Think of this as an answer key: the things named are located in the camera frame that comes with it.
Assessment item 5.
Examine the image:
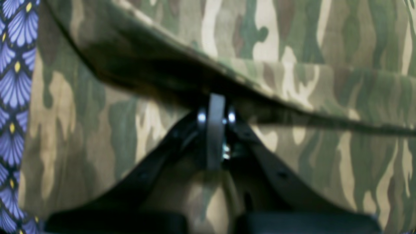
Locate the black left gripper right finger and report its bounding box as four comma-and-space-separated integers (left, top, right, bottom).
216, 95, 382, 234

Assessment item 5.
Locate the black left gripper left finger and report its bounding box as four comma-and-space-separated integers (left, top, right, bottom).
45, 94, 216, 234

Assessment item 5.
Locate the camouflage T-shirt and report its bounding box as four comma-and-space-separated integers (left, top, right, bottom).
18, 0, 416, 234

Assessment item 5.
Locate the fan-patterned tablecloth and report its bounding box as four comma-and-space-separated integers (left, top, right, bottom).
0, 0, 41, 234

